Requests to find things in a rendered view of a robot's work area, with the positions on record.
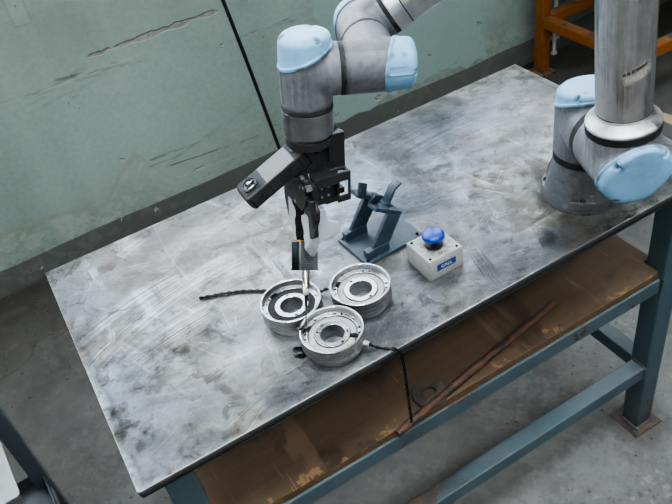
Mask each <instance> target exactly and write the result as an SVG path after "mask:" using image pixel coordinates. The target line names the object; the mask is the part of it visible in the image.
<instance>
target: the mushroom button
mask: <svg viewBox="0 0 672 504"><path fill-rule="evenodd" d="M421 236H422V240H423V241H424V242H426V243H429V244H431V245H436V244H437V243H439V242H441V241H442V240H443V239H444V238H445V233H444V231H443V229H441V228H440V227H437V226H431V227H427V228H426V229H424V230H423V232H422V234H421Z"/></svg>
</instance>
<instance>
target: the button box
mask: <svg viewBox="0 0 672 504"><path fill-rule="evenodd" d="M444 233H445V232H444ZM406 245H407V254H408V262H409V263H410V264H411V265H412V266H413V267H414V268H416V269H417V270H418V271H419V272H420V273H421V274H422V275H423V276H424V277H425V278H427V279H428V280H429V281H430V282H433V281H435V280H437V279H439V278H440V277H442V276H444V275H446V274H448V273H450V272H452V271H454V270H455V269H457V268H459V267H461V266H463V253H462V246H461V245H460V244H459V243H457V242H456V241H455V240H454V239H452V238H451V237H450V236H449V235H447V234H446V233H445V238H444V239H443V240H442V241H441V242H439V243H437V244H436V245H431V244H429V243H426V242H424V241H423V240H422V236H420V237H418V238H416V239H414V240H412V241H410V242H408V243H406Z"/></svg>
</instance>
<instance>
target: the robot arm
mask: <svg viewBox="0 0 672 504"><path fill-rule="evenodd" d="M441 1H443V0H343V1H342V2H341V3H340V4H339V5H338V6H337V8H336V10H335V13H334V18H333V23H334V32H335V36H336V39H337V41H332V39H331V35H330V33H329V31H328V30H327V29H325V28H323V27H321V26H317V25H315V26H310V25H298V26H293V27H290V28H288V29H286V30H284V31H283V32H282V33H281V34H280V35H279V37H278V40H277V59H278V62H277V70H278V73H279V85H280V97H281V110H282V122H283V132H284V134H285V143H286V144H285V145H284V146H283V147H282V148H280V149H279V150H278V151H277V152H276V153H275V154H273V155H272V156H271V157H270V158H269V159H268V160H267V161H265V162H264V163H263V164H262V165H261V166H260V167H258V168H257V169H256V170H255V171H254V172H253V173H251V174H250V175H249V176H248V177H247V178H246V179H244V180H243V181H242V182H241V183H240V184H239V185H238V186H237V190H238V192H239V193H240V195H241V196H242V197H243V199H244V200H245V201H246V202H247V203H248V204H249V205H250V206H251V207H252V208H254V209H257V208H258V207H260V206H261V205H262V204H263V203H264V202H265V201H267V200H268V199H269V198H270V197H271V196H272V195H274V194H275V193H276V192H277V191H278V190H279V189H281V188H282V187H283V186H284V194H285V201H286V206H287V211H288V215H289V218H290V222H291V226H292V229H293V232H294V236H295V239H296V240H303V237H304V241H305V246H304V248H305V250H306V251H307V252H308V253H309V255H310V256H311V257H313V256H315V255H316V253H317V250H318V246H319V244H320V243H321V242H323V241H324V240H326V239H327V238H329V237H331V236H332V235H334V234H335V233H337V232H338V231H339V229H340V224H339V222H338V221H336V220H329V219H327V215H326V210H325V209H324V207H323V206H320V205H323V204H326V205H327V204H330V203H333V202H336V201H338V203H340V202H343V201H346V200H349V199H351V170H349V169H348V168H347V167H346V166H345V140H344V131H343V130H342V129H339V128H338V127H337V125H335V123H334V115H333V96H341V95H354V94H365V93H377V92H387V93H391V92H392V91H396V90H404V89H409V88H411V87H413V86H414V84H415V82H416V79H417V73H418V58H417V50H416V46H415V43H414V41H413V39H412V38H411V37H409V36H397V35H396V34H398V33H399V32H400V31H402V30H403V29H404V28H405V27H407V26H408V25H410V24H411V23H412V22H414V21H415V20H417V19H418V18H419V17H421V16H422V15H423V14H425V13H426V12H428V11H429V10H430V9H432V8H433V7H434V6H436V5H437V4H439V3H440V2H441ZM594 1H595V75H584V76H579V77H575V78H572V79H569V80H567V81H565V82H563V83H562V84H561V85H560V86H559V87H558V88H557V90H556V96H555V101H554V106H555V109H554V130H553V151H552V158H551V160H550V162H549V164H548V166H547V169H546V171H545V173H544V175H543V178H542V185H541V193H542V196H543V198H544V200H545V201H546V202H547V203H548V204H549V205H550V206H552V207H553V208H555V209H557V210H559V211H562V212H565V213H569V214H575V215H594V214H600V213H603V212H606V211H609V210H611V209H613V208H614V207H616V206H617V205H618V204H619V203H631V202H636V201H639V200H642V199H644V198H646V197H648V196H650V195H652V194H653V193H655V192H656V191H657V190H658V189H659V188H660V187H662V186H663V185H664V184H665V183H666V182H667V180H668V179H669V177H670V176H671V174H672V155H671V152H670V150H669V149H668V148H667V147H665V146H664V145H663V142H662V135H663V113H662V111H661V110H660V108H659V107H657V106H656V105H654V90H655V73H656V56H657V39H658V23H659V6H660V0H594ZM339 170H341V171H342V170H345V171H343V172H339V173H338V171H339ZM344 180H348V193H346V194H343V195H340V193H343V192H345V187H344V186H343V185H342V184H340V182H341V181H344ZM302 227H303V228H302ZM303 229H304V236H303Z"/></svg>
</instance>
